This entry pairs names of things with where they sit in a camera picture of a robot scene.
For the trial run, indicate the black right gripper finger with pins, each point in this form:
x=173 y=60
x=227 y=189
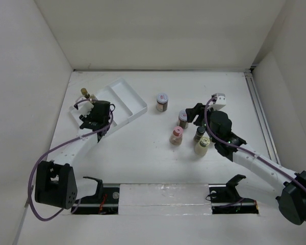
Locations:
x=203 y=118
x=193 y=112

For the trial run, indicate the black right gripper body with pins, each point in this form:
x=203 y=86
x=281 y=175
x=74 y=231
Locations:
x=208 y=119

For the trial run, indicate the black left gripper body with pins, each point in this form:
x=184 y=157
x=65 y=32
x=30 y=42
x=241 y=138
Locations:
x=88 y=118

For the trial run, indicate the yellow label bottle gold cap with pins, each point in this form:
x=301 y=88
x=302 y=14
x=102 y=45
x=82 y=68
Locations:
x=85 y=93

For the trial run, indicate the white lid jar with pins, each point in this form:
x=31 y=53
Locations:
x=182 y=119
x=162 y=102

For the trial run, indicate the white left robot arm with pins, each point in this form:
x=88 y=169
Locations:
x=56 y=182

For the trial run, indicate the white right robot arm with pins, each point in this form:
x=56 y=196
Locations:
x=286 y=190

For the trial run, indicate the dark cap spice jar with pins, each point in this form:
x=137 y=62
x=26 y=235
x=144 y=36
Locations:
x=200 y=131

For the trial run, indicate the cream cap sauce bottle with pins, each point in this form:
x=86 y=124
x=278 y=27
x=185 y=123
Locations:
x=202 y=146

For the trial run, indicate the pink cap spice bottle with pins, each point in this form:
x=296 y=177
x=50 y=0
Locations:
x=176 y=136

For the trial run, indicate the white divided organizer tray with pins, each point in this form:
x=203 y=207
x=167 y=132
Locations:
x=129 y=105

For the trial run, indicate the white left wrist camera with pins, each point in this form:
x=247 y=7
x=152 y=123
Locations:
x=83 y=107

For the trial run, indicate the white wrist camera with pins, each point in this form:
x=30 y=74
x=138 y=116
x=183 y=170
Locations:
x=83 y=107
x=219 y=101

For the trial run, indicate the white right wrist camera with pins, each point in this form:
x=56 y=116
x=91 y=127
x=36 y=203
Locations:
x=219 y=101

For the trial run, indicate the aluminium rail right side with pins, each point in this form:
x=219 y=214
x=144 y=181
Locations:
x=268 y=139

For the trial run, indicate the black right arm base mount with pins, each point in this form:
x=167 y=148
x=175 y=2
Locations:
x=225 y=199

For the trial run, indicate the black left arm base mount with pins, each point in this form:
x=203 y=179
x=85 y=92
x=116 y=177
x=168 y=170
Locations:
x=102 y=196

